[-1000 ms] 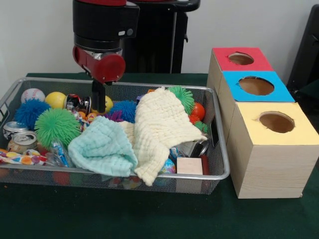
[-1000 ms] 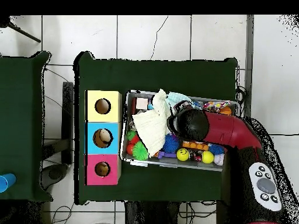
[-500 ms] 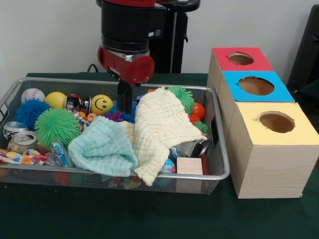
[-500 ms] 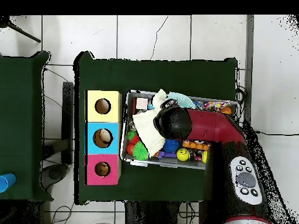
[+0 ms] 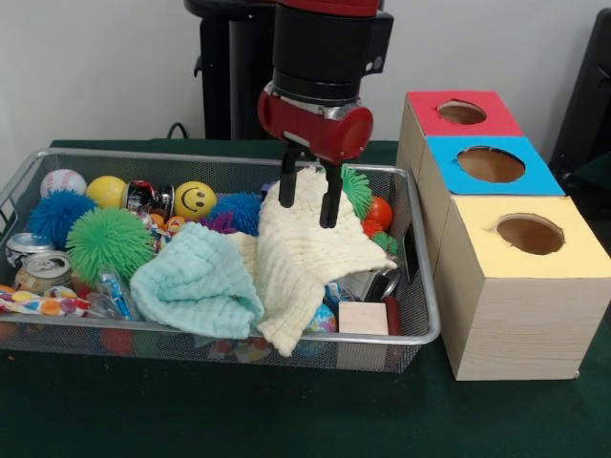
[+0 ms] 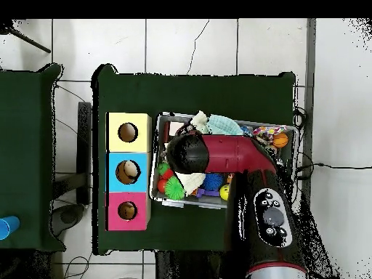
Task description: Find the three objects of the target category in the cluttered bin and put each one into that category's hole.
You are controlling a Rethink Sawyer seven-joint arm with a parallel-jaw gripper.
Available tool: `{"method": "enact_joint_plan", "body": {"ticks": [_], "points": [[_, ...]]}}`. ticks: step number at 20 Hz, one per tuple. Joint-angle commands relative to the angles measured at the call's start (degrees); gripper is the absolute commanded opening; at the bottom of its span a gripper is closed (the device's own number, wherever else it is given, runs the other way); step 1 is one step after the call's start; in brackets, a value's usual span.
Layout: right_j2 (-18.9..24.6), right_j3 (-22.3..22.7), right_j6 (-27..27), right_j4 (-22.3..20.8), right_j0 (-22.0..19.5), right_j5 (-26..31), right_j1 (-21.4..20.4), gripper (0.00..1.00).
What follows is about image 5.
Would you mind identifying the black red drink can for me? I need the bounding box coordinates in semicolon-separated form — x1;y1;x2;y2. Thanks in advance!
124;179;177;219

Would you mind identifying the pale wooden cube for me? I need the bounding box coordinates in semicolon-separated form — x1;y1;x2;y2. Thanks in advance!
339;301;390;336

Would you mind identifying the green spiky ball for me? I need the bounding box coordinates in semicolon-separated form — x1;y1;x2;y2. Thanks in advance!
342;166;373;219

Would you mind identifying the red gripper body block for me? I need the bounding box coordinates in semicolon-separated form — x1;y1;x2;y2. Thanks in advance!
257;83;375;165

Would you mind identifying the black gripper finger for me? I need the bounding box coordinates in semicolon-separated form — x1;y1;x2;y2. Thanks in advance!
319;160;344;230
279;147;301;209

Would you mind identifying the large green fuzzy ball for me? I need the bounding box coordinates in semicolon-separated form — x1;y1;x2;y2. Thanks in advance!
66;208;156;288

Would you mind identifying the tan drink can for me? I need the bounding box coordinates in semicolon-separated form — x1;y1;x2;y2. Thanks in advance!
14;251;74;295

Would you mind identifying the black equipment stand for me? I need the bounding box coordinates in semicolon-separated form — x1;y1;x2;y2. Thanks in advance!
552;8;611;187

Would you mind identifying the dark green table cloth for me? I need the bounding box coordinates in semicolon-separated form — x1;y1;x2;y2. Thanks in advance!
0;138;611;458

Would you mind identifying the mint green waffle cloth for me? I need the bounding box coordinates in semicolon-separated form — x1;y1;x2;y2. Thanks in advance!
130;222;265;340

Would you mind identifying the red ball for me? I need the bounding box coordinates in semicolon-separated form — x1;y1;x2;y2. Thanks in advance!
364;197;394;236

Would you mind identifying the wooden box with three holes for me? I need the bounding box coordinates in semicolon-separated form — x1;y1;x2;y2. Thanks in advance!
396;92;611;383

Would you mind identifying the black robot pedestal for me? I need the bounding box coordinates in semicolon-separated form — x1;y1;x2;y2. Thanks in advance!
184;0;385;142

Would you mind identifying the dark blue spiky ball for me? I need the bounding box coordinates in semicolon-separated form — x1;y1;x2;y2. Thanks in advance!
210;193;263;236

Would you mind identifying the silver drink can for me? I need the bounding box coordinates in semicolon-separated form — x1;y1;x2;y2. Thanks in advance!
5;232;53;268

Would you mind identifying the yellow tennis ball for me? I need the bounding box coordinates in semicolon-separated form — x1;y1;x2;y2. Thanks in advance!
174;181;218;222

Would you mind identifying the cream yellow waffle cloth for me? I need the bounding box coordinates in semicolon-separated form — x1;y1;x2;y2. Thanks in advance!
227;167;398;357

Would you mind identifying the colourful polka dot fabric toy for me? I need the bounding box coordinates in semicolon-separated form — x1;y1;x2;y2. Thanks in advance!
0;286;92;319

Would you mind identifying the blue fuzzy ball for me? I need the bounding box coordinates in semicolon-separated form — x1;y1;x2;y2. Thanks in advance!
26;189;96;247

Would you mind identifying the white baseball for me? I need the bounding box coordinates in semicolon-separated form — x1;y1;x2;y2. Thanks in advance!
39;169;88;198

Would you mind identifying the clear mesh bin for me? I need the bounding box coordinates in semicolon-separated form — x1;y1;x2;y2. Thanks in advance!
0;148;442;373

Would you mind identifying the smooth yellow ball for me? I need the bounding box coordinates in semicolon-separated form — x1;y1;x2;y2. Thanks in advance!
86;176;129;209

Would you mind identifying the silver black metal can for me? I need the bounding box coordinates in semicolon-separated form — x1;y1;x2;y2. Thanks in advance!
342;262;407;302

